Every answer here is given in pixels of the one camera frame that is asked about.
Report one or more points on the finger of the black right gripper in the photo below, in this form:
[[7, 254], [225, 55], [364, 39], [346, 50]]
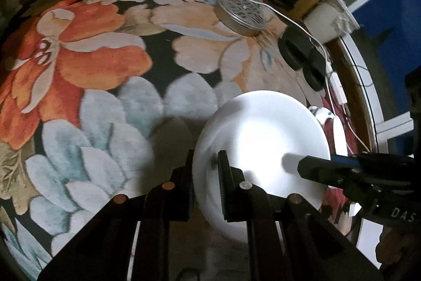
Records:
[[339, 171]]

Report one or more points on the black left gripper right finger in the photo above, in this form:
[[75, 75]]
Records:
[[245, 202]]

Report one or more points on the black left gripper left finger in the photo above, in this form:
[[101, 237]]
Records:
[[171, 201]]

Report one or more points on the white plate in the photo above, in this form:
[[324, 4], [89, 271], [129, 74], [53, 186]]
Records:
[[265, 134]]

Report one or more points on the right hand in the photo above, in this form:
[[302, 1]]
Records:
[[393, 243]]

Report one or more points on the patterned white bowl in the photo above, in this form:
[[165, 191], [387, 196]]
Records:
[[333, 129]]

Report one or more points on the white power strip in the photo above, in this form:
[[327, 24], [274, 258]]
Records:
[[336, 85]]

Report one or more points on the black slipper right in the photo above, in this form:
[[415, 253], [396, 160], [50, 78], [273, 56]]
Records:
[[314, 70]]

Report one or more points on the black slipper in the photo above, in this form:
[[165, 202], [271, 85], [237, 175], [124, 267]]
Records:
[[314, 70], [294, 46]]

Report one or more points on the black slipper left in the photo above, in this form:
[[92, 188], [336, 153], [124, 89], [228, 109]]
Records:
[[294, 46]]

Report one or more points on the white bucket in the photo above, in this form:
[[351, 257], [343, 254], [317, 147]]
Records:
[[329, 20]]

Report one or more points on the round perforated metal tin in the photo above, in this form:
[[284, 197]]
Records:
[[241, 16]]

